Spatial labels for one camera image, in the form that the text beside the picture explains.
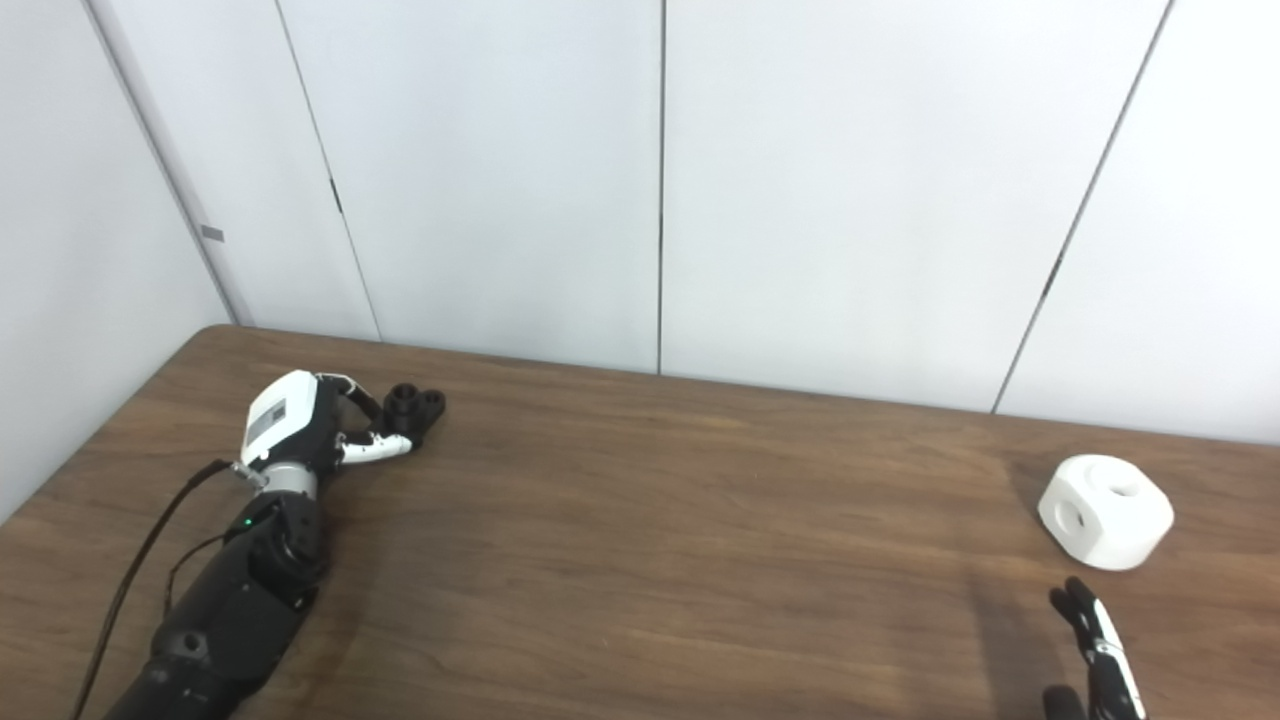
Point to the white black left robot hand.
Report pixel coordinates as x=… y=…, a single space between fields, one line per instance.
x=280 y=425

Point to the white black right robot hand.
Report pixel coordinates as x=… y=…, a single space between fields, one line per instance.
x=1105 y=680

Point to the black flanged holder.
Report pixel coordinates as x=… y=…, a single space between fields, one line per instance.
x=420 y=408

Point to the round white plastic piece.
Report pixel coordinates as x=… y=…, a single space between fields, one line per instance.
x=1110 y=520

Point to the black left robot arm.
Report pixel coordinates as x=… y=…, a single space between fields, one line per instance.
x=235 y=610

